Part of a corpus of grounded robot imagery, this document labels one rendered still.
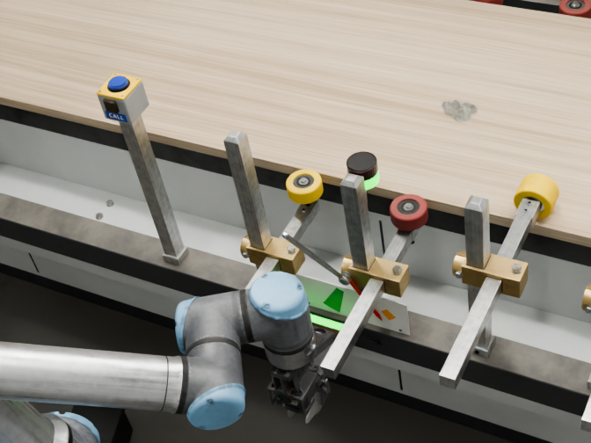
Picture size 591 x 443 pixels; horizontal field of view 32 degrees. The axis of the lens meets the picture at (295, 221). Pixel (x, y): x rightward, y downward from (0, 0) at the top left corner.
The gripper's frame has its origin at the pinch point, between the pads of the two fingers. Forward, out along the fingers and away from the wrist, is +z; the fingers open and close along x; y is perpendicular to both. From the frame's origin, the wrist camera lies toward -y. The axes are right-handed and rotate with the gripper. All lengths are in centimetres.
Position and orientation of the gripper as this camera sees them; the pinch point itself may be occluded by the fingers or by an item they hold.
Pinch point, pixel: (312, 407)
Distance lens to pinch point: 199.4
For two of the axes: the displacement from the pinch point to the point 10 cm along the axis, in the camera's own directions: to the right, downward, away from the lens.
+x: 8.8, 2.3, -4.1
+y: -4.5, 6.8, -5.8
